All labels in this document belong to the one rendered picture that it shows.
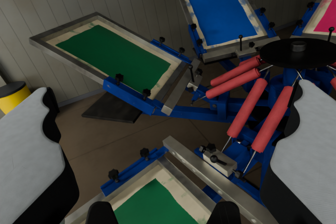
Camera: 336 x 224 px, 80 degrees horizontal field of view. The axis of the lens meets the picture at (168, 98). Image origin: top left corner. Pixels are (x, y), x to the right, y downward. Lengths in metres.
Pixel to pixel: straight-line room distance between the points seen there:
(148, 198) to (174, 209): 0.12
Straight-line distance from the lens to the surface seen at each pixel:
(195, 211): 0.88
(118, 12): 3.76
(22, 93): 3.58
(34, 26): 3.78
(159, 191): 0.94
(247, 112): 0.97
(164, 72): 1.35
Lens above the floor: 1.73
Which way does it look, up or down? 32 degrees down
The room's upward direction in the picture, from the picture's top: 13 degrees counter-clockwise
